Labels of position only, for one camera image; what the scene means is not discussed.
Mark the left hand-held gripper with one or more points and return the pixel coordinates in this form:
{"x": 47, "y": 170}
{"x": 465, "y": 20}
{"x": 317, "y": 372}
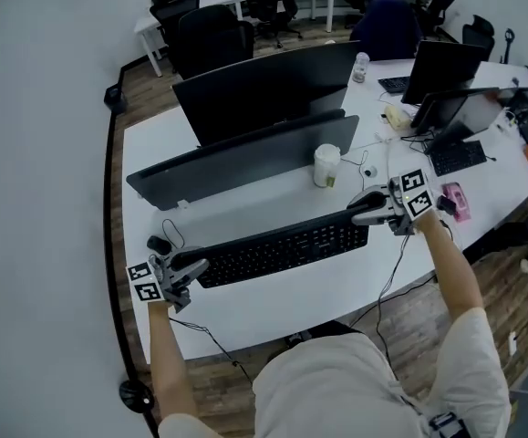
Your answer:
{"x": 148, "y": 291}

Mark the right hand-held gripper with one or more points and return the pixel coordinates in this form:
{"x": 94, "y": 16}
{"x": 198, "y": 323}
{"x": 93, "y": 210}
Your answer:
{"x": 416, "y": 203}

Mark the black keyboard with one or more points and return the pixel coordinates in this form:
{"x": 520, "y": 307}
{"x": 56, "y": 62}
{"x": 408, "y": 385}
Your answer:
{"x": 282, "y": 253}
{"x": 457, "y": 158}
{"x": 393, "y": 85}

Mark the person's left forearm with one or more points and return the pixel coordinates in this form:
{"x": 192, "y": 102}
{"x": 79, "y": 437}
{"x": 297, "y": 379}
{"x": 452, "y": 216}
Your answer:
{"x": 168, "y": 358}

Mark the person's right forearm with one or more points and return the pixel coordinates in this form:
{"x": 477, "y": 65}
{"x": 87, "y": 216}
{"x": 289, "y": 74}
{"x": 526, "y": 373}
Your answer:
{"x": 450, "y": 267}

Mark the black computer mouse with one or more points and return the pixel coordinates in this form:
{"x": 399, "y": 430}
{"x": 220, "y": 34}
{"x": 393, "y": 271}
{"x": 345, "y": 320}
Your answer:
{"x": 158, "y": 243}

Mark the white lidded paper cup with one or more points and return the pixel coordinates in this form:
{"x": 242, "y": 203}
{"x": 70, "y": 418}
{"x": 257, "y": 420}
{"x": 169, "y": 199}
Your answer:
{"x": 325, "y": 164}

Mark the black charger plug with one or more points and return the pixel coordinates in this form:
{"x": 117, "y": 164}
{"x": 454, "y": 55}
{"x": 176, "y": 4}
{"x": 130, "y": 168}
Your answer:
{"x": 447, "y": 205}

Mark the pink tissue packet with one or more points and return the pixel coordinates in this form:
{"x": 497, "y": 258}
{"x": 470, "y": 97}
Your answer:
{"x": 459, "y": 201}

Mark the beige tissue box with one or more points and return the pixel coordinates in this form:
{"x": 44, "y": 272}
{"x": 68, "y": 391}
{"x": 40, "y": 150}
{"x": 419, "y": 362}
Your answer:
{"x": 396, "y": 117}

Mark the dark grey desk divider panel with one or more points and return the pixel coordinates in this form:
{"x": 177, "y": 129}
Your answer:
{"x": 245, "y": 162}

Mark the person's black trousers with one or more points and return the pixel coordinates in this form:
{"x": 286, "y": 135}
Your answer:
{"x": 332, "y": 327}

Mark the clear plastic bottle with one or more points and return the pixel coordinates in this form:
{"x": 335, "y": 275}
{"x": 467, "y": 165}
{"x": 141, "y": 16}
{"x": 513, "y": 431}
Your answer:
{"x": 360, "y": 69}

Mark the black mesh office chair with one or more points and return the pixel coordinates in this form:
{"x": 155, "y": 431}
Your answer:
{"x": 514, "y": 235}

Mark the large black monitor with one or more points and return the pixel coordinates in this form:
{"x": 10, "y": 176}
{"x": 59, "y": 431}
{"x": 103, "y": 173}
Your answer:
{"x": 263, "y": 89}

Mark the person's white shirt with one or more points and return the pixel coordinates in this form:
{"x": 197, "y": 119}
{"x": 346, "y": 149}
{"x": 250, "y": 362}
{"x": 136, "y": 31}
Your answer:
{"x": 336, "y": 381}

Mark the black square floor fitting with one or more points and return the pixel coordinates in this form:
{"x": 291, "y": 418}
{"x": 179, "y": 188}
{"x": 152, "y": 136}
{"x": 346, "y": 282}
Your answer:
{"x": 114, "y": 98}

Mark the navy office chair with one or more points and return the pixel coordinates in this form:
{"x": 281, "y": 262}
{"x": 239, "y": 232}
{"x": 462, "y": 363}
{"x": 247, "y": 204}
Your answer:
{"x": 386, "y": 25}

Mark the black laptop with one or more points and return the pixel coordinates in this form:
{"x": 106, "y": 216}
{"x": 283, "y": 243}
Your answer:
{"x": 524, "y": 98}

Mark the white floor power strip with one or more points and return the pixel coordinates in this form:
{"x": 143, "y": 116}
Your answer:
{"x": 512, "y": 344}

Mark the white divider bracket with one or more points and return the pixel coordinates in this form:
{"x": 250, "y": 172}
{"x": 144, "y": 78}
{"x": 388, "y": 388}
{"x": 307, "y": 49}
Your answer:
{"x": 182, "y": 205}

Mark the black curved floor rail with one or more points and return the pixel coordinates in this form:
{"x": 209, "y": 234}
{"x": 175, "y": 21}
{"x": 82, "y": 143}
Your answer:
{"x": 106, "y": 199}

